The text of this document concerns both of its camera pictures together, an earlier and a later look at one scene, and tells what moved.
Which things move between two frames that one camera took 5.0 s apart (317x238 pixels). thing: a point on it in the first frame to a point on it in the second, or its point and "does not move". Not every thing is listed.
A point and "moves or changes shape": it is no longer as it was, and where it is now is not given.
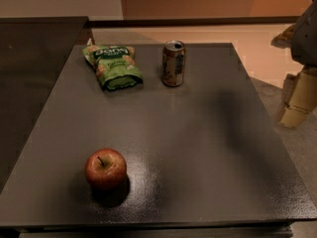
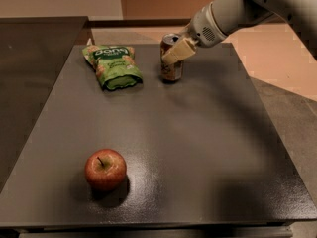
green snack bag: [115, 65] does not move
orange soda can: [173, 62] moves or changes shape
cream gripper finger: [284, 40] to [184, 32]
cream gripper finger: [300, 97] to [184, 49]
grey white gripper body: [305, 39] to [205, 28]
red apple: [106, 169] does not move
